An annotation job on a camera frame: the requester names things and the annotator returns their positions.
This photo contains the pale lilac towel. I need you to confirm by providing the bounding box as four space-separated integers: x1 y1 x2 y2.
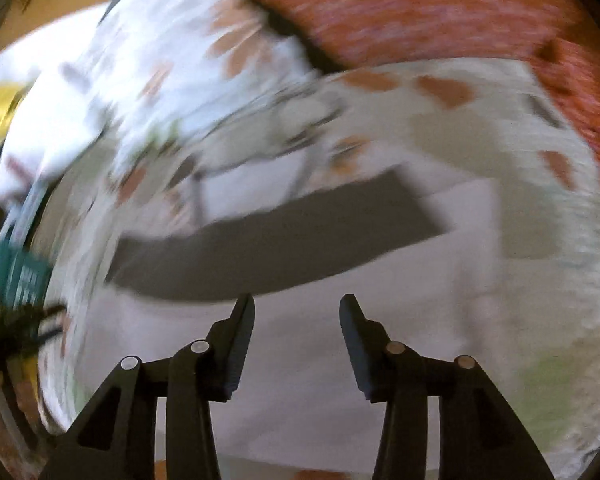
76 169 502 472

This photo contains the quilted heart pattern bedspread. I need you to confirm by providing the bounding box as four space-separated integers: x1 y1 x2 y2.
35 58 600 479

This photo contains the red floral pillow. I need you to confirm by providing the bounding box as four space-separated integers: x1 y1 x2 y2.
239 0 600 206

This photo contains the white floral pillow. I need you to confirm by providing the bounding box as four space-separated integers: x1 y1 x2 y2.
0 0 312 200

